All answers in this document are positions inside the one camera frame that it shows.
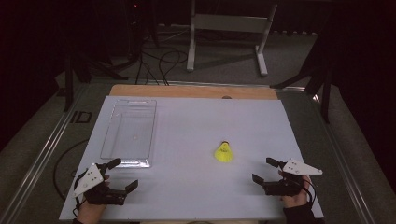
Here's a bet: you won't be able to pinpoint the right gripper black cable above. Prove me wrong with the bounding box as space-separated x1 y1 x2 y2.
295 176 318 207

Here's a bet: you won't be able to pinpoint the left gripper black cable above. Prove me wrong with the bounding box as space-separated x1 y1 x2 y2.
72 171 88 218

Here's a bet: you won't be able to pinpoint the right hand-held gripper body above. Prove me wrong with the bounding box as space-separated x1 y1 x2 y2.
262 158 324 198

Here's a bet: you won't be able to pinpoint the person's right hand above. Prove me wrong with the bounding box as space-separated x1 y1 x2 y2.
277 169 312 209

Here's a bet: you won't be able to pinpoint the dark equipment stand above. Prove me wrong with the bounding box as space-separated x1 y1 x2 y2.
122 0 161 63

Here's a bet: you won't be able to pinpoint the white table mat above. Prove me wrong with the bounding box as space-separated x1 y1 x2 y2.
59 95 324 222

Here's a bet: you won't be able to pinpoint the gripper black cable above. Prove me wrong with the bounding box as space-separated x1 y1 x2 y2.
72 171 88 218
295 176 318 207

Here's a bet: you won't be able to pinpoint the white metal stand frame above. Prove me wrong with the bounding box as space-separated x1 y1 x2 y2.
186 0 279 77

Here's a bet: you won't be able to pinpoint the clear plastic tray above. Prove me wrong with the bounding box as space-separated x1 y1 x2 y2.
100 98 158 169

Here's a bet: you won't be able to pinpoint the black floor cable loop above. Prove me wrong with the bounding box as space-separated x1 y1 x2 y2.
51 138 91 202

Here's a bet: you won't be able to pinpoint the black tripod stand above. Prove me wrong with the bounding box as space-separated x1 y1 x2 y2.
270 31 334 125

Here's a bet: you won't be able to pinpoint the person's left hand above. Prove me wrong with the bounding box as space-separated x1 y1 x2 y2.
76 174 111 224

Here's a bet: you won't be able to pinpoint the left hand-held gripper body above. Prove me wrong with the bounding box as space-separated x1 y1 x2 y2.
72 161 129 206

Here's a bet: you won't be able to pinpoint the black floor cables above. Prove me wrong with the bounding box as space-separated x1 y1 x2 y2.
134 49 190 87

